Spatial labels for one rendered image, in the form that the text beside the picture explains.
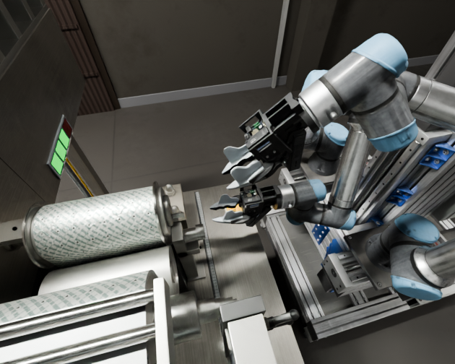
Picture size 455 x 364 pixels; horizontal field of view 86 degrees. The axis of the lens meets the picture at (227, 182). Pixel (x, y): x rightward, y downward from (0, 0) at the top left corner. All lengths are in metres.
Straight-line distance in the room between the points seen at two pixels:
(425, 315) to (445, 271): 1.31
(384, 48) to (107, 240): 0.59
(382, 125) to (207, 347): 0.71
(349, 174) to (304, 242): 1.00
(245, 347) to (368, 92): 0.39
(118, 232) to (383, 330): 1.75
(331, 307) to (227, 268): 0.91
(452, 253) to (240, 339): 0.65
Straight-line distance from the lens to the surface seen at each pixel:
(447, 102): 0.65
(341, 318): 1.65
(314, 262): 1.73
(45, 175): 0.87
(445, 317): 2.24
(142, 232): 0.55
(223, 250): 0.91
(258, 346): 0.30
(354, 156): 0.84
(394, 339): 2.02
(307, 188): 0.79
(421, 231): 0.99
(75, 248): 0.60
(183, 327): 0.39
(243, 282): 0.88
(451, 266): 0.86
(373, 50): 0.46
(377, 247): 1.09
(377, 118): 0.49
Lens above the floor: 1.74
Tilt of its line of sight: 51 degrees down
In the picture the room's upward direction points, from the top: straight up
